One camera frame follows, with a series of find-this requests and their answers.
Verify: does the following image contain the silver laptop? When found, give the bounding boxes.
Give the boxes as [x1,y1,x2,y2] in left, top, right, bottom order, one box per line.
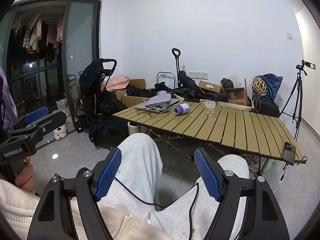
[134,97,181,113]

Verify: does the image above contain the black smartphone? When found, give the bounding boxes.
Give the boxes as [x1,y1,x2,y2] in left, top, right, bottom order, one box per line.
[282,142,297,166]

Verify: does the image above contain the black phone cable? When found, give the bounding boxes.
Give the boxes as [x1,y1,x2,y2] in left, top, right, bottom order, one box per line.
[275,155,308,189]

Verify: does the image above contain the cream fleece jacket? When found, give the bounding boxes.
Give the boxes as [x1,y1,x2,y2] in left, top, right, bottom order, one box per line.
[5,197,163,240]

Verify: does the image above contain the black stroller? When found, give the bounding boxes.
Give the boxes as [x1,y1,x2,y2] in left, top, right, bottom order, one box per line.
[75,58,125,147]

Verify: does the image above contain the pink cloth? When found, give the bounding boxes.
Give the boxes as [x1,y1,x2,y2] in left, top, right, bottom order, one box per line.
[106,75,131,91]

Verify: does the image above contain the sliding glass door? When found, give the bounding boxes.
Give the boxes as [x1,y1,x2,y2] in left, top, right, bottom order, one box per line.
[61,0,102,133]

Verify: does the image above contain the lilac soft pouch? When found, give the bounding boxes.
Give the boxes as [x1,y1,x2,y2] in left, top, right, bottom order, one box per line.
[144,93,172,106]

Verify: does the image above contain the wicker ball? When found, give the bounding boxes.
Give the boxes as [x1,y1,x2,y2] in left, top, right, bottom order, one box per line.
[252,76,268,96]

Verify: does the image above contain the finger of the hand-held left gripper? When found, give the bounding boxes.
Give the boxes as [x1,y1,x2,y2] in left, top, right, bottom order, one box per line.
[10,106,49,131]
[29,111,67,143]

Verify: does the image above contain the white bag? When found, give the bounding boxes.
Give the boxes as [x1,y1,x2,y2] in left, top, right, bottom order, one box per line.
[55,98,68,111]

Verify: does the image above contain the grey furry item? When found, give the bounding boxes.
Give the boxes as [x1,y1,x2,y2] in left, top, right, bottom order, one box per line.
[220,78,235,89]

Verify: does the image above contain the lilac cloth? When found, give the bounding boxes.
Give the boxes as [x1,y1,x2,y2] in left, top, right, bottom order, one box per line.
[0,67,18,133]

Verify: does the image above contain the white paper roll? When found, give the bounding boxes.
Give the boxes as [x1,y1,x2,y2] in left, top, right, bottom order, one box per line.
[127,121,138,137]

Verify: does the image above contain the cardboard box with pink label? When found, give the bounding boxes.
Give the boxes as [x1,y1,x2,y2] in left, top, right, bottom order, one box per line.
[222,87,250,106]

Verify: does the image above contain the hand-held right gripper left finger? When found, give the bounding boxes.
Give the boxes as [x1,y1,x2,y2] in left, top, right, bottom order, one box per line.
[27,147,122,240]

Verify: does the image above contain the white plush toy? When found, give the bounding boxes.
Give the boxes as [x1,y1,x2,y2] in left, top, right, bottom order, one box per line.
[53,124,68,141]

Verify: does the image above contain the person's left forearm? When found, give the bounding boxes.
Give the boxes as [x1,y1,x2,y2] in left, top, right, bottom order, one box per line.
[0,177,40,230]

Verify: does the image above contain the black bag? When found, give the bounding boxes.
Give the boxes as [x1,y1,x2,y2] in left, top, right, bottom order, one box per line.
[252,93,281,118]

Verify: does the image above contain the black tripod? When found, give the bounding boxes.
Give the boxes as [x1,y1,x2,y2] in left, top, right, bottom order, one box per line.
[279,66,305,141]

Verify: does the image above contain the person's left hand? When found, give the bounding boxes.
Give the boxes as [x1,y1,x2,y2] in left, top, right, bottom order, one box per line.
[14,156,37,195]

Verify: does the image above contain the grey metal frame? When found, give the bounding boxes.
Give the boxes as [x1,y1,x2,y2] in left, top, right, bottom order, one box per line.
[156,71,176,91]

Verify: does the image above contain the grey sweatpants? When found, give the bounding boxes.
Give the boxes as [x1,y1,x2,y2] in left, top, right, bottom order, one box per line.
[97,133,250,240]

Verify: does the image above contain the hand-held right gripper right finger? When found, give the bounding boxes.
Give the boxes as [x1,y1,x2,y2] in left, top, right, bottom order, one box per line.
[194,148,290,240]

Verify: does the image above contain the white wall socket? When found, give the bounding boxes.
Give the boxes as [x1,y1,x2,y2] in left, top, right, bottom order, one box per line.
[188,71,209,79]

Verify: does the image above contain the pile of black clothes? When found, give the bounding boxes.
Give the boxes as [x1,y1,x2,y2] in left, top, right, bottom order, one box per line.
[126,70,228,103]

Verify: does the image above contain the clear glass cup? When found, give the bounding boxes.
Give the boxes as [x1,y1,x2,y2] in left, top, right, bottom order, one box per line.
[204,100,218,119]

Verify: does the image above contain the cardboard box with handle slot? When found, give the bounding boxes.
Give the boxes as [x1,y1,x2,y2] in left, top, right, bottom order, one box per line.
[198,80,223,94]

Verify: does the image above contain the black wagon handle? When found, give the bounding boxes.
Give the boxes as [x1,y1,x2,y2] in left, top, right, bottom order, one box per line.
[172,48,182,88]

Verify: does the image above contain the purple bottle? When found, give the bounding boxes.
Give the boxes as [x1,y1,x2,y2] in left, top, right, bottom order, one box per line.
[174,103,191,116]

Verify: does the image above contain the row of hanging clothes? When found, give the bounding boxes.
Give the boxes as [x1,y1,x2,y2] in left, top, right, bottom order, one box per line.
[10,12,65,64]

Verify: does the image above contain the tan slatted folding table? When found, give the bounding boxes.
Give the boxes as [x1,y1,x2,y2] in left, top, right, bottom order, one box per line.
[112,101,304,177]

